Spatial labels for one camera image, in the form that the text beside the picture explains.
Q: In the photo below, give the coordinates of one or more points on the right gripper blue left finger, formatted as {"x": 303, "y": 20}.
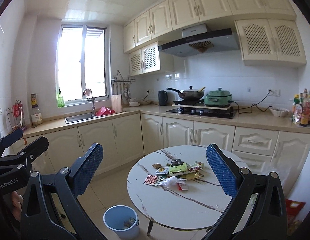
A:
{"x": 84, "y": 168}

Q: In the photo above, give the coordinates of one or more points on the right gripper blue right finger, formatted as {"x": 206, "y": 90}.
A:
{"x": 224, "y": 168}

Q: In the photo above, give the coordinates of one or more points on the green seaweed packet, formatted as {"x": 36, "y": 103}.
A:
{"x": 178, "y": 170}

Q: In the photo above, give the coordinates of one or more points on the ginger piece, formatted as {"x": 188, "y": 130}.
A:
{"x": 157, "y": 166}

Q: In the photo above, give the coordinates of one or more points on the black snack wrapper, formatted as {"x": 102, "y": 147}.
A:
{"x": 176, "y": 162}

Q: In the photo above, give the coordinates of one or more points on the yellow seasoning packet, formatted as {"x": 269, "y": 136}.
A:
{"x": 162, "y": 171}

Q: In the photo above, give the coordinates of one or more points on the red checkered snack packet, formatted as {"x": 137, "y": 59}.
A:
{"x": 152, "y": 180}

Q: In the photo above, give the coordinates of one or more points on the blue plastic trash bucket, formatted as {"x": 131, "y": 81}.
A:
{"x": 122, "y": 220}

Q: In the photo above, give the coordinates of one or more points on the chrome kitchen faucet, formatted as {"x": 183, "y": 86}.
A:
{"x": 88, "y": 94}

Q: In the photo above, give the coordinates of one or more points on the kitchen window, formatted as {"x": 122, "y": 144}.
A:
{"x": 81, "y": 62}

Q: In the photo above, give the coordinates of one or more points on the person's left hand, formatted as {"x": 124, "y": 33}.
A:
{"x": 17, "y": 201}

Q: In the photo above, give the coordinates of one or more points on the lower cream base cabinets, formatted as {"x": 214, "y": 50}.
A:
{"x": 262, "y": 142}

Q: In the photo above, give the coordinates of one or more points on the black gas stove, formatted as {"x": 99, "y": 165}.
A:
{"x": 214, "y": 113}

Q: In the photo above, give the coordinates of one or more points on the red utensil rack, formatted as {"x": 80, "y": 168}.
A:
{"x": 15, "y": 115}

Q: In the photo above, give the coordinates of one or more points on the stainless steel sink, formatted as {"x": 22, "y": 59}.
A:
{"x": 77, "y": 118}

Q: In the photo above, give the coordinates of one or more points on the large glass jar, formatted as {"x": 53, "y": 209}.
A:
{"x": 36, "y": 116}

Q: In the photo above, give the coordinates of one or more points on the red plastic basin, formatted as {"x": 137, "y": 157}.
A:
{"x": 104, "y": 111}

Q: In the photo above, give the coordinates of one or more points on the green electric cooking pot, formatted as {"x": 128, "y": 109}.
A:
{"x": 218, "y": 98}

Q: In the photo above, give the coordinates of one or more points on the green dish soap bottle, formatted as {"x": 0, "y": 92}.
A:
{"x": 60, "y": 100}

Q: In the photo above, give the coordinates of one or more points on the red box on floor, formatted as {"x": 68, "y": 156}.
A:
{"x": 292, "y": 209}

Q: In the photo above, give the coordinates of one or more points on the white bowl on counter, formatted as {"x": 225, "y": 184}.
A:
{"x": 279, "y": 112}

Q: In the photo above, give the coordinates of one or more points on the wooden cutting board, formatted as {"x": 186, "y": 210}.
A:
{"x": 116, "y": 103}

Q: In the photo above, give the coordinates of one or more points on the black wok with lid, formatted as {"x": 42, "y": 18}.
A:
{"x": 189, "y": 94}

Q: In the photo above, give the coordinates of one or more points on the stacked white dishes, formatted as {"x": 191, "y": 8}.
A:
{"x": 133, "y": 102}

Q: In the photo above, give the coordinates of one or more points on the condiment bottles group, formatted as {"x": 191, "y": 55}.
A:
{"x": 301, "y": 109}

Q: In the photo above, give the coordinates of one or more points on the black electric kettle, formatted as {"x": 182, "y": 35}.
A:
{"x": 162, "y": 98}

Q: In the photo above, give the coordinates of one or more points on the black range hood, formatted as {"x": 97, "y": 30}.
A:
{"x": 208, "y": 42}

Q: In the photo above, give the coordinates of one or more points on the hanging utensil rail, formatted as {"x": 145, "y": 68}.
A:
{"x": 122, "y": 84}

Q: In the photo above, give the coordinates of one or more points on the upper cream wall cabinets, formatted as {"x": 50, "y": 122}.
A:
{"x": 266, "y": 29}

